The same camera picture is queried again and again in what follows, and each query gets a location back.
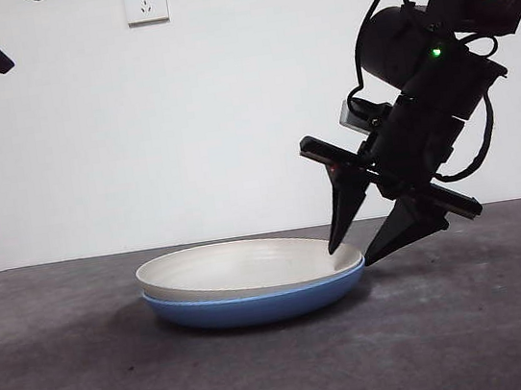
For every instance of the blue round plate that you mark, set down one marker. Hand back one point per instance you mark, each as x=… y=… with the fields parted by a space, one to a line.
x=257 y=308

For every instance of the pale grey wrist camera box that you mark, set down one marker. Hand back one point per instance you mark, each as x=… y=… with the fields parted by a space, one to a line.
x=349 y=117

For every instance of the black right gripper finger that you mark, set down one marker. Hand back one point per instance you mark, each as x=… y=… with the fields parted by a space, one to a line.
x=346 y=202
x=410 y=225

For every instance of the white wall socket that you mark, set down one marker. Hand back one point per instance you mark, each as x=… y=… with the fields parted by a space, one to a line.
x=146 y=2

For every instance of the white round plate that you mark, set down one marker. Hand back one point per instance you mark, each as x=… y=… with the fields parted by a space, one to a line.
x=241 y=268

